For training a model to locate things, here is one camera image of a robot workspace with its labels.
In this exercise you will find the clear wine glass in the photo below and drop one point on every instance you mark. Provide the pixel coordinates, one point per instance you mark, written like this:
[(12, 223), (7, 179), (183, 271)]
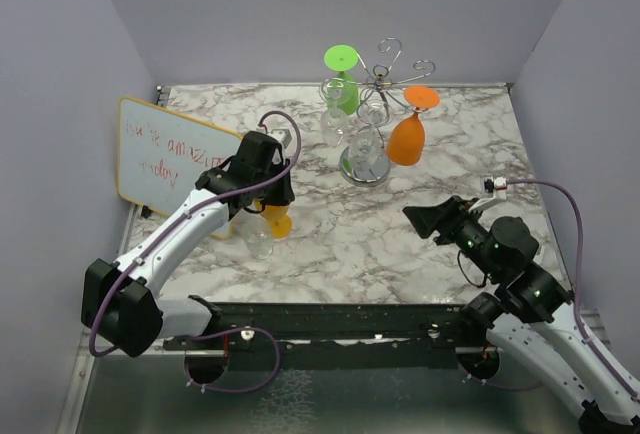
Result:
[(257, 236), (367, 145)]

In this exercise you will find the orange plastic wine glass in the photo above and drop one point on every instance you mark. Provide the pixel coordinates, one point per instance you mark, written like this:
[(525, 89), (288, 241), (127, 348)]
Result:
[(408, 138)]

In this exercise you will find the green plastic wine glass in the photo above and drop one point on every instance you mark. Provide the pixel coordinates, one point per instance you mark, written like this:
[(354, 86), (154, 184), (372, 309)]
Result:
[(341, 58)]

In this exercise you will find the yellow plastic wine glass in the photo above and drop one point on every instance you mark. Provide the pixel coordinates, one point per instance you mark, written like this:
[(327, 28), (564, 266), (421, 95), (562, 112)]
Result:
[(277, 218)]

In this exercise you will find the small whiteboard yellow frame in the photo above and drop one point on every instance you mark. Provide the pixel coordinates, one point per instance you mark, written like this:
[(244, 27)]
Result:
[(162, 153)]

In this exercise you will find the clear glass hanging on rack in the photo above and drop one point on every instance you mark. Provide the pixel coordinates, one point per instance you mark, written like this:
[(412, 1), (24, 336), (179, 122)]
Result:
[(334, 121)]

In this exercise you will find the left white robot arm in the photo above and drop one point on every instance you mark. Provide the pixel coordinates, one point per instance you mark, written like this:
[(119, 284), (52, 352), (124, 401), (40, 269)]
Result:
[(120, 301)]

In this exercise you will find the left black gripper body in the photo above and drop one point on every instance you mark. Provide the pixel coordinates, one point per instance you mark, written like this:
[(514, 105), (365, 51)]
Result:
[(275, 192)]

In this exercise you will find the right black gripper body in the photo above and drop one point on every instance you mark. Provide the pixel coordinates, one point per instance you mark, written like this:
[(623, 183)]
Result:
[(468, 233)]

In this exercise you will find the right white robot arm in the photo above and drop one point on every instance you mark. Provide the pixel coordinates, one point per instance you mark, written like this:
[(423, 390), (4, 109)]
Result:
[(533, 318)]

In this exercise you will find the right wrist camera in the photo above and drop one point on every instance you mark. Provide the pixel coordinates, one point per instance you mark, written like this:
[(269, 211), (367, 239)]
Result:
[(495, 189)]

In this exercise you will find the chrome wine glass rack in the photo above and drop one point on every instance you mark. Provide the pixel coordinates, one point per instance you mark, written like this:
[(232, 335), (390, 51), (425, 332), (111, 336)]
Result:
[(365, 92)]

